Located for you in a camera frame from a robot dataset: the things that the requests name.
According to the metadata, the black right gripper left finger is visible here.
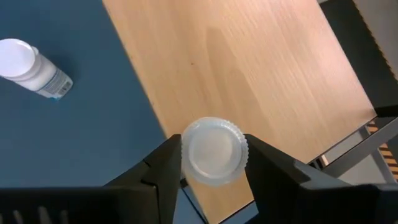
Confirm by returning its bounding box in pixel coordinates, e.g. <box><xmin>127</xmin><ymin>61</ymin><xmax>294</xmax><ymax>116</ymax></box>
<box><xmin>0</xmin><ymin>133</ymin><xmax>183</xmax><ymax>224</ymax></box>

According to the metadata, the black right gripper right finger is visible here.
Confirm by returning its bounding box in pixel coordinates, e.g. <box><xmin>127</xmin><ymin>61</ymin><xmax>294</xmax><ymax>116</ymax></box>
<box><xmin>244</xmin><ymin>133</ymin><xmax>398</xmax><ymax>224</ymax></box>

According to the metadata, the white plastic bottle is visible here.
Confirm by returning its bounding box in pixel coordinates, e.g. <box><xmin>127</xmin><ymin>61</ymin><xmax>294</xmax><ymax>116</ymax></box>
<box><xmin>181</xmin><ymin>116</ymin><xmax>249</xmax><ymax>187</ymax></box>

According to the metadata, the large white labelled bottle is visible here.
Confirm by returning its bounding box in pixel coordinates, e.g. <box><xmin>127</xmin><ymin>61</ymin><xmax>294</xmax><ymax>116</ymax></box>
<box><xmin>0</xmin><ymin>38</ymin><xmax>74</xmax><ymax>100</ymax></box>

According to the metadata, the blue table mat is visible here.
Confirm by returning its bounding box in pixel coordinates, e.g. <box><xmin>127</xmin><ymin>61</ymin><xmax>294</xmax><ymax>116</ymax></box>
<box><xmin>0</xmin><ymin>0</ymin><xmax>259</xmax><ymax>224</ymax></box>

